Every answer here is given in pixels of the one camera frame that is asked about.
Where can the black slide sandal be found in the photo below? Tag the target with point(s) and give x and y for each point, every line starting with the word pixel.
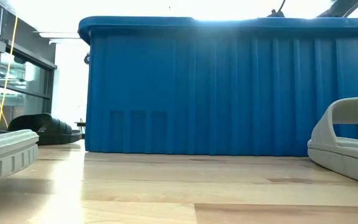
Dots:
pixel 48 130

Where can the grey slide sandal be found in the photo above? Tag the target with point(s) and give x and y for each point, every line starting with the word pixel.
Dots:
pixel 337 155
pixel 5 155

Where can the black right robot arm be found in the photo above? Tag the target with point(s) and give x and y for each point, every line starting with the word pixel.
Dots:
pixel 340 7

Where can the blue plastic bin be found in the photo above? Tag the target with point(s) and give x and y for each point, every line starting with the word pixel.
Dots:
pixel 197 93

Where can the small dark side table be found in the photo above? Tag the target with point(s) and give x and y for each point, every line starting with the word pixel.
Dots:
pixel 80 124

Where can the small round dark device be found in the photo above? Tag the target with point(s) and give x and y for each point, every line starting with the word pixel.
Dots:
pixel 87 58

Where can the ceiling light panel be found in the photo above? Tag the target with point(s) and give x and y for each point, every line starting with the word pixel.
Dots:
pixel 57 35

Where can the black-framed glass wall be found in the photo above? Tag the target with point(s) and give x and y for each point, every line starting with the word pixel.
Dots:
pixel 30 54

